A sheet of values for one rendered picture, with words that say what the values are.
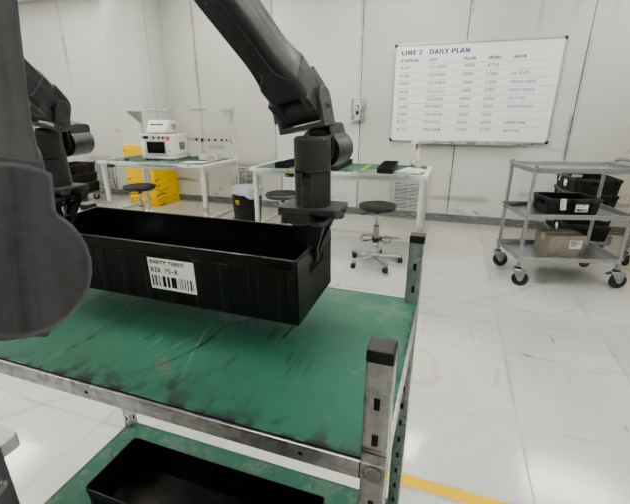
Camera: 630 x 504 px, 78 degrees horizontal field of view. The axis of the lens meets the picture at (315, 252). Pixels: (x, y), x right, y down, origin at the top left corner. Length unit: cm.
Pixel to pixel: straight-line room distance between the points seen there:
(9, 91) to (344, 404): 49
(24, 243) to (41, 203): 3
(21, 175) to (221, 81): 588
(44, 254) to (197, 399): 38
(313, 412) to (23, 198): 42
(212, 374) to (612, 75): 518
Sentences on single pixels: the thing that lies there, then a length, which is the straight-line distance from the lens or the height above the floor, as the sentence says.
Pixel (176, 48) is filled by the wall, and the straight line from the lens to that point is 657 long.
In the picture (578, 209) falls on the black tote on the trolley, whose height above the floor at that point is 62.
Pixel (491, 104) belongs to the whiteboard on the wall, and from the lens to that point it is 521.
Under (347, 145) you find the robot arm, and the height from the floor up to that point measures 128.
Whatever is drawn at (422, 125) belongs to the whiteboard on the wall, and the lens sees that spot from 521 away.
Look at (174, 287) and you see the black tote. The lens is 73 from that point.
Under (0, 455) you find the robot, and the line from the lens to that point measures 49.
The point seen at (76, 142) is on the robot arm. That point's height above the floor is 127.
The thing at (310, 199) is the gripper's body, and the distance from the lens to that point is 61.
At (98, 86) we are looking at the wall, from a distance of 755.
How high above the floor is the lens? 133
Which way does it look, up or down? 20 degrees down
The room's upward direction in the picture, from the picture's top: straight up
